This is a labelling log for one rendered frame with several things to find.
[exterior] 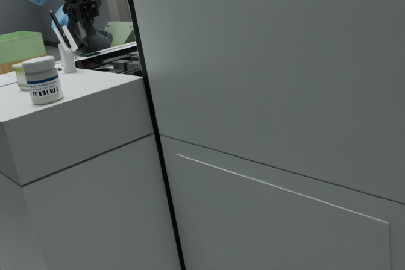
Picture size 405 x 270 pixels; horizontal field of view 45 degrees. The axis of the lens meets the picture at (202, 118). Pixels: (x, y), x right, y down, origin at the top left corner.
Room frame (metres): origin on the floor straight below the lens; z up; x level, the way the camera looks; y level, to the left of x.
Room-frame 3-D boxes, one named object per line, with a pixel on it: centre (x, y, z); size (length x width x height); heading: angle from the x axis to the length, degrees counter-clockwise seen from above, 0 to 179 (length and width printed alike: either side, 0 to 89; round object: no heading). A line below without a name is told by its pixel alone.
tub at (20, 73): (1.26, 0.41, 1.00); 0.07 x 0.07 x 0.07; 45
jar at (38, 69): (1.08, 0.34, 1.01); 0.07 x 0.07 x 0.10
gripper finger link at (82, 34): (1.69, 0.36, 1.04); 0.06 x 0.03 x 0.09; 38
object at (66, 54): (1.40, 0.35, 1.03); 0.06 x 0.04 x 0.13; 37
